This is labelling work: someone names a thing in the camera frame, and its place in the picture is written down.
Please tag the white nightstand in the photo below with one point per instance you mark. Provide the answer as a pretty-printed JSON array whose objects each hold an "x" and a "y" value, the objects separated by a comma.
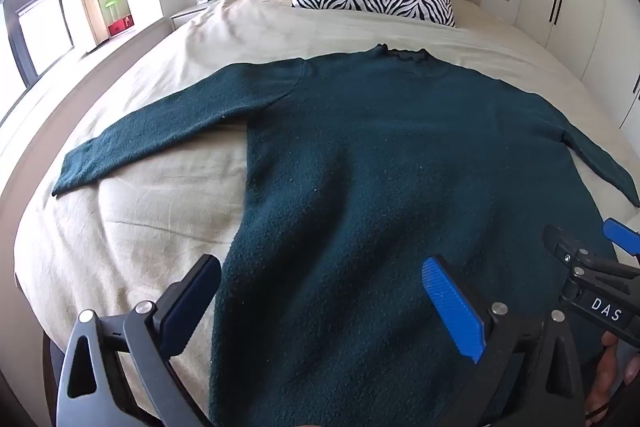
[{"x": 187, "y": 13}]

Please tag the red box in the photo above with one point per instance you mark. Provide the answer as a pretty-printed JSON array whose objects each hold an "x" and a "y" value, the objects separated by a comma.
[{"x": 120, "y": 26}]

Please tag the black framed window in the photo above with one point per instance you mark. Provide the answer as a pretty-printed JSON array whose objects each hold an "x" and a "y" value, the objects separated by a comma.
[{"x": 37, "y": 17}]

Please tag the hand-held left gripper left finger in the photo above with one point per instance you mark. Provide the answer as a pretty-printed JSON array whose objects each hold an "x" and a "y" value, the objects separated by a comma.
[{"x": 187, "y": 309}]

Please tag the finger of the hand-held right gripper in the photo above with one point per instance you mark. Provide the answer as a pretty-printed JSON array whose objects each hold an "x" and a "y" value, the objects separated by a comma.
[
  {"x": 570, "y": 247},
  {"x": 622, "y": 234}
]

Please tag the green lamp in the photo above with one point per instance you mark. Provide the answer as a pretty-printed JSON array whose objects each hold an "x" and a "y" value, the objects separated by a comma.
[{"x": 111, "y": 4}]

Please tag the beige bed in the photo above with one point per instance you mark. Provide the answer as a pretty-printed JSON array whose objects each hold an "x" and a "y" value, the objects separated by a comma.
[{"x": 150, "y": 202}]

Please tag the person's right hand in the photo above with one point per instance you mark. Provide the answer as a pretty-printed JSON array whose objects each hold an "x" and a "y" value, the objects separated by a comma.
[{"x": 612, "y": 372}]

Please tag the dark green sweater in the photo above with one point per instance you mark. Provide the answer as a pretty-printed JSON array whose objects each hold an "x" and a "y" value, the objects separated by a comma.
[{"x": 370, "y": 187}]

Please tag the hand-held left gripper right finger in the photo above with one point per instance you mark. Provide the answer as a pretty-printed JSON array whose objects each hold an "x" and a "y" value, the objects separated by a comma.
[{"x": 452, "y": 307}]

